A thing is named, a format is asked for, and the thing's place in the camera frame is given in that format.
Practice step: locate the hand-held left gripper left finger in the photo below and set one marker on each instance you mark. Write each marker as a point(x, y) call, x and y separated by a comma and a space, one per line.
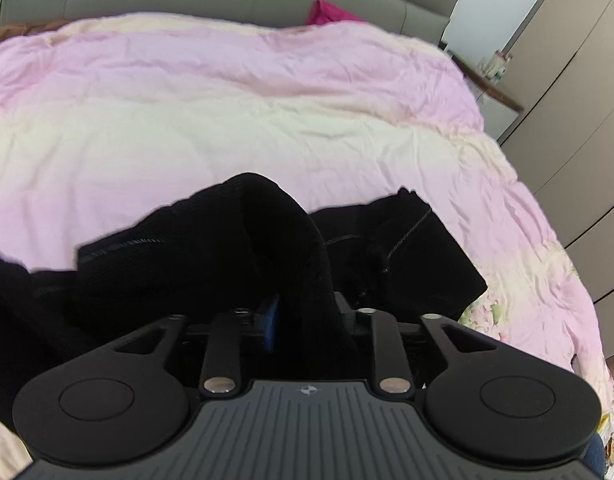
point(272, 325)

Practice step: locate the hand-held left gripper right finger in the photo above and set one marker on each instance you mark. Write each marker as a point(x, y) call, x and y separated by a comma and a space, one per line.
point(382, 340)

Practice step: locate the black pants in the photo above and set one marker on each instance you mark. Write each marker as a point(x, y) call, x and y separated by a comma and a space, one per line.
point(267, 220)

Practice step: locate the pink floral blanket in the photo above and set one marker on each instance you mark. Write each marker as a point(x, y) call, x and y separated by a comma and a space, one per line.
point(237, 125)

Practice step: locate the person's leg in jeans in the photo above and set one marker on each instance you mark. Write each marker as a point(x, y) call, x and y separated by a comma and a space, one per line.
point(596, 457)

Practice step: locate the white nightstand with wooden top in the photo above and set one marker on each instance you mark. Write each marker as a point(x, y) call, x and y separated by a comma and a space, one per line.
point(497, 105)

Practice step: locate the beige wardrobe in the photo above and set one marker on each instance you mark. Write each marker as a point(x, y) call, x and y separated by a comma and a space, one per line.
point(577, 110)

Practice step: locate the magenta cloth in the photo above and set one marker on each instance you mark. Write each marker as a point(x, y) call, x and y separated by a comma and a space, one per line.
point(332, 12)

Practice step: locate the brown cloth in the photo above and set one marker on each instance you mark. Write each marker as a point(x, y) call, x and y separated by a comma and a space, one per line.
point(37, 29)

